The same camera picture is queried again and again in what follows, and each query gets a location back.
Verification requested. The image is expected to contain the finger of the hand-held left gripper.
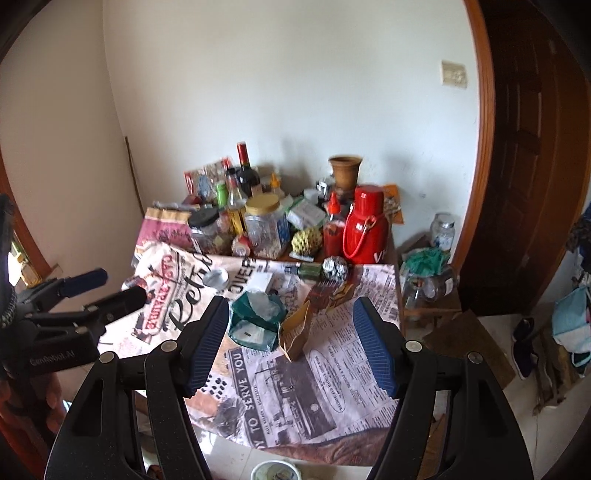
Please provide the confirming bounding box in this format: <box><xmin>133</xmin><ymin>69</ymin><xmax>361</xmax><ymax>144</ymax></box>
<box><xmin>18</xmin><ymin>268</ymin><xmax>110</xmax><ymax>315</ymax></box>
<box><xmin>82</xmin><ymin>286</ymin><xmax>149</xmax><ymax>325</ymax></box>

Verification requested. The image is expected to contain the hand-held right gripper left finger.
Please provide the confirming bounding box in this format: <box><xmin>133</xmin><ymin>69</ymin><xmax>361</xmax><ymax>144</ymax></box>
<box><xmin>44</xmin><ymin>295</ymin><xmax>232</xmax><ymax>480</ymax></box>

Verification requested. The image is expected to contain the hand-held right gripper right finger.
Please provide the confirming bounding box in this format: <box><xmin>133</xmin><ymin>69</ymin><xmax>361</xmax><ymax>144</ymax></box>
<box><xmin>352</xmin><ymin>295</ymin><xmax>536</xmax><ymax>480</ymax></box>

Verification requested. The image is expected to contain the foil ball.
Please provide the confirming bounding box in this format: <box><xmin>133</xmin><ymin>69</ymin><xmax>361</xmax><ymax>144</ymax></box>
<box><xmin>321</xmin><ymin>256</ymin><xmax>350</xmax><ymax>282</ymax></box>

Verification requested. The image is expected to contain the person's left hand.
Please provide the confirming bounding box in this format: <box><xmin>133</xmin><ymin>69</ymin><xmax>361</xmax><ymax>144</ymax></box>
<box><xmin>41</xmin><ymin>371</ymin><xmax>65</xmax><ymax>416</ymax></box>

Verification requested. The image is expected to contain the white printed plastic bag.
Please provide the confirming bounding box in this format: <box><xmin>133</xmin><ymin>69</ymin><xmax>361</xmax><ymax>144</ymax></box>
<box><xmin>122</xmin><ymin>242</ymin><xmax>186</xmax><ymax>297</ymax></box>

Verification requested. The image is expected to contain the green tissue packet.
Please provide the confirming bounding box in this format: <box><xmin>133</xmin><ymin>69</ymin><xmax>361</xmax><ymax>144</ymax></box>
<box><xmin>229</xmin><ymin>290</ymin><xmax>288</xmax><ymax>353</ymax></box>

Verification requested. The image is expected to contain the newspaper print tablecloth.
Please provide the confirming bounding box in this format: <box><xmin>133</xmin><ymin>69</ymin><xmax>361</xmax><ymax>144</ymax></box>
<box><xmin>99</xmin><ymin>242</ymin><xmax>403</xmax><ymax>467</ymax></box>

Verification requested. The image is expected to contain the clear round lid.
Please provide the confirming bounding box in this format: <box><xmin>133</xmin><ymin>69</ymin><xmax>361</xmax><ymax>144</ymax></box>
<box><xmin>202</xmin><ymin>270</ymin><xmax>230</xmax><ymax>291</ymax></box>

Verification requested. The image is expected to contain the white card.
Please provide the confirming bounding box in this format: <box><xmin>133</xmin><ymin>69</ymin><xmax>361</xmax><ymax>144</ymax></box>
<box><xmin>243</xmin><ymin>272</ymin><xmax>274</xmax><ymax>294</ymax></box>

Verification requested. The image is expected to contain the brown paper bag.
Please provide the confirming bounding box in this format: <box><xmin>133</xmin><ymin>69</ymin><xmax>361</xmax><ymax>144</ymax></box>
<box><xmin>278</xmin><ymin>300</ymin><xmax>315</xmax><ymax>362</ymax></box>

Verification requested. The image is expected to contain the clear glass pitcher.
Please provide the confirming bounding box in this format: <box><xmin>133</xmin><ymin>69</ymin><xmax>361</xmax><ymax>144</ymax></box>
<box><xmin>400</xmin><ymin>270</ymin><xmax>459</xmax><ymax>311</ymax></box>

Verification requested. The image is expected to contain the pink printed bag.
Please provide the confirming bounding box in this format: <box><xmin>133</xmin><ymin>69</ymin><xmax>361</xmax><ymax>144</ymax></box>
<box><xmin>138</xmin><ymin>206</ymin><xmax>195</xmax><ymax>257</ymax></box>

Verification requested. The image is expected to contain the brown cardboard sheet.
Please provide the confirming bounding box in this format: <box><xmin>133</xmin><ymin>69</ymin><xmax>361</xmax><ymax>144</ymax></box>
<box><xmin>422</xmin><ymin>309</ymin><xmax>517</xmax><ymax>391</ymax></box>

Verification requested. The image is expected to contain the green plastic bag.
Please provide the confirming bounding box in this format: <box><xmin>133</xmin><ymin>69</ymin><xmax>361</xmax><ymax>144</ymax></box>
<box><xmin>405</xmin><ymin>248</ymin><xmax>452</xmax><ymax>278</ymax></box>

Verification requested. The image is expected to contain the black lid plastic jar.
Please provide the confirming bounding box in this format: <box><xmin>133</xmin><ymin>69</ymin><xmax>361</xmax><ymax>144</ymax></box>
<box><xmin>187</xmin><ymin>207</ymin><xmax>232</xmax><ymax>255</ymax></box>

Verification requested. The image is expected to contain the red thermos flask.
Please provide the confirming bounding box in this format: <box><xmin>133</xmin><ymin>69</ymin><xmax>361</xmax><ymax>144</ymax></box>
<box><xmin>342</xmin><ymin>185</ymin><xmax>393</xmax><ymax>265</ymax></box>

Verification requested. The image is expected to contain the red cap sauce bottle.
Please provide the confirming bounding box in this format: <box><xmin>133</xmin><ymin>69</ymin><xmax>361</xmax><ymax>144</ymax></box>
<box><xmin>323</xmin><ymin>191</ymin><xmax>347</xmax><ymax>260</ymax></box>

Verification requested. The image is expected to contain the green custard apple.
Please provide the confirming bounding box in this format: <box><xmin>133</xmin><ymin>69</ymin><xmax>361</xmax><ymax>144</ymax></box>
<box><xmin>290</xmin><ymin>226</ymin><xmax>324</xmax><ymax>257</ymax></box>

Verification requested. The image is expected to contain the yellow lid plastic jar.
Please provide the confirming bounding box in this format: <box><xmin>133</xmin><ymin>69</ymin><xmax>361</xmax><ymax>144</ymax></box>
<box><xmin>243</xmin><ymin>194</ymin><xmax>291</xmax><ymax>260</ymax></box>

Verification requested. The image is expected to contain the clear glass jar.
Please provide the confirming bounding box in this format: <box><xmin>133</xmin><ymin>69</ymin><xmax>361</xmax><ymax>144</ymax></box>
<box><xmin>431</xmin><ymin>213</ymin><xmax>457</xmax><ymax>253</ymax></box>

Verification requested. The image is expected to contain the yellow oil bottle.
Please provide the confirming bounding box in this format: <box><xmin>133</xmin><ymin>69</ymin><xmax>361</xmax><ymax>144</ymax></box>
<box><xmin>226</xmin><ymin>168</ymin><xmax>248</xmax><ymax>236</ymax></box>

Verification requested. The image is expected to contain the white bowl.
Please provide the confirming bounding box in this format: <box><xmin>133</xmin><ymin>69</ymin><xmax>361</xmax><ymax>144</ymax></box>
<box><xmin>250</xmin><ymin>460</ymin><xmax>301</xmax><ymax>480</ymax></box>

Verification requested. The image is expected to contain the colourful printed box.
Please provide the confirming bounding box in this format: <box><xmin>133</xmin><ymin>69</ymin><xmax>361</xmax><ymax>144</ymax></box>
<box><xmin>184</xmin><ymin>159</ymin><xmax>232</xmax><ymax>197</ymax></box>

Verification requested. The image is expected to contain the orange packet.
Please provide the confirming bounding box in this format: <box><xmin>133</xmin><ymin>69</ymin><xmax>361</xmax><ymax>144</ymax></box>
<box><xmin>383</xmin><ymin>183</ymin><xmax>405</xmax><ymax>225</ymax></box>

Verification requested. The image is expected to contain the dark shoe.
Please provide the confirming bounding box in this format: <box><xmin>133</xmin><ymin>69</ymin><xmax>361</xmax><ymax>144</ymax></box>
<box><xmin>513</xmin><ymin>343</ymin><xmax>539</xmax><ymax>380</ymax></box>
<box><xmin>512</xmin><ymin>317</ymin><xmax>537</xmax><ymax>345</ymax></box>

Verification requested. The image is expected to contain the white and green box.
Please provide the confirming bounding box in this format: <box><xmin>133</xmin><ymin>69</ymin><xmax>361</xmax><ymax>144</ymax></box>
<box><xmin>286</xmin><ymin>200</ymin><xmax>327</xmax><ymax>230</ymax></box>

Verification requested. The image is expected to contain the dark wine bottle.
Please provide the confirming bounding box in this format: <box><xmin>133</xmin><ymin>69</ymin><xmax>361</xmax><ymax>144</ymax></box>
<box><xmin>236</xmin><ymin>141</ymin><xmax>262</xmax><ymax>199</ymax></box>

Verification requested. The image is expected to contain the brown clay pot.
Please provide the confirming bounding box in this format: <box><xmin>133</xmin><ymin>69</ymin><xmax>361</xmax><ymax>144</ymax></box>
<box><xmin>328</xmin><ymin>155</ymin><xmax>365</xmax><ymax>195</ymax></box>

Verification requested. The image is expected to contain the light blue cloth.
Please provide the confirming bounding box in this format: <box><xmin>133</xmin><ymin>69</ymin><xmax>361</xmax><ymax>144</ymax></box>
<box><xmin>551</xmin><ymin>285</ymin><xmax>591</xmax><ymax>352</ymax></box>

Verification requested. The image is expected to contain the brown wooden door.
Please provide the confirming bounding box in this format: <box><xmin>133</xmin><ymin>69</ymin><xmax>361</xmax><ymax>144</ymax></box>
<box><xmin>461</xmin><ymin>0</ymin><xmax>591</xmax><ymax>320</ymax></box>

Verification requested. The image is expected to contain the beige light switch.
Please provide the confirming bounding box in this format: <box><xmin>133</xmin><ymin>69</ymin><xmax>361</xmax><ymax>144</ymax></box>
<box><xmin>441</xmin><ymin>60</ymin><xmax>468</xmax><ymax>89</ymax></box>

